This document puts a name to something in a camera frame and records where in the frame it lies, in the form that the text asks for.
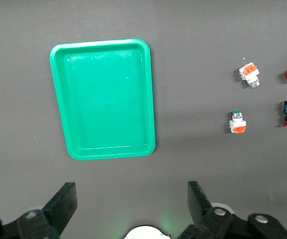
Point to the green plastic tray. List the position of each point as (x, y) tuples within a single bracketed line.
[(103, 99)]

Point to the dark grey table mat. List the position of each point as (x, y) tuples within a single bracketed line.
[(208, 174)]

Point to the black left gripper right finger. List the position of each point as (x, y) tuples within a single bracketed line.
[(200, 211)]

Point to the white orange green-capped push button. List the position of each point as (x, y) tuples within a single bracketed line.
[(237, 122)]

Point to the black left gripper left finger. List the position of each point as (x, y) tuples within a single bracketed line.
[(58, 209)]

